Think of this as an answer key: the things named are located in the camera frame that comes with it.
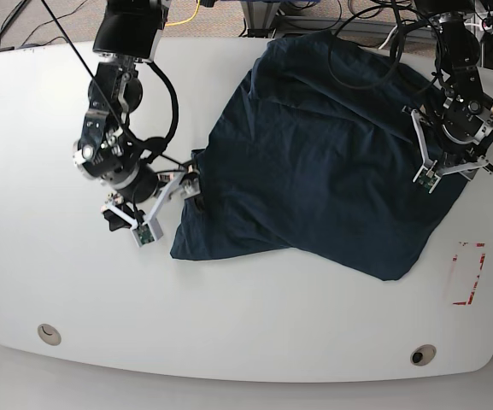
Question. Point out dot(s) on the table cable grommet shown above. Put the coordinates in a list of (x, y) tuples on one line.
[(423, 355), (49, 335)]

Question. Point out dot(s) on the left table cable grommet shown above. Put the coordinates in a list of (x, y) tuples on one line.
[(49, 335)]

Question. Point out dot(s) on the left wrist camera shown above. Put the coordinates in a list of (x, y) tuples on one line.
[(427, 178)]

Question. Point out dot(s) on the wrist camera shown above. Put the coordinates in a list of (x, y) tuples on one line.
[(147, 233), (427, 178)]

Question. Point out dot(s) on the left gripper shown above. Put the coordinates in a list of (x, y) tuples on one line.
[(455, 142)]

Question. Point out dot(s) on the right table cable grommet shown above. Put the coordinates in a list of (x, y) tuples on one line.
[(423, 355)]

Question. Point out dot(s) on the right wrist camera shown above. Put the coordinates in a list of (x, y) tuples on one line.
[(147, 233)]

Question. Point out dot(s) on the red tape rectangle marking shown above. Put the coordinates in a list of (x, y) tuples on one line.
[(467, 267)]

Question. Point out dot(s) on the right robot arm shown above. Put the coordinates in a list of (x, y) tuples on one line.
[(107, 149)]

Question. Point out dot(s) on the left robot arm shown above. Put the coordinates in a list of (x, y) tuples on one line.
[(458, 55)]

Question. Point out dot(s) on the dark blue t-shirt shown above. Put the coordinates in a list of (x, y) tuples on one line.
[(314, 152)]

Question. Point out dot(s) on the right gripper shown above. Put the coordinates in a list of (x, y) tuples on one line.
[(121, 210)]

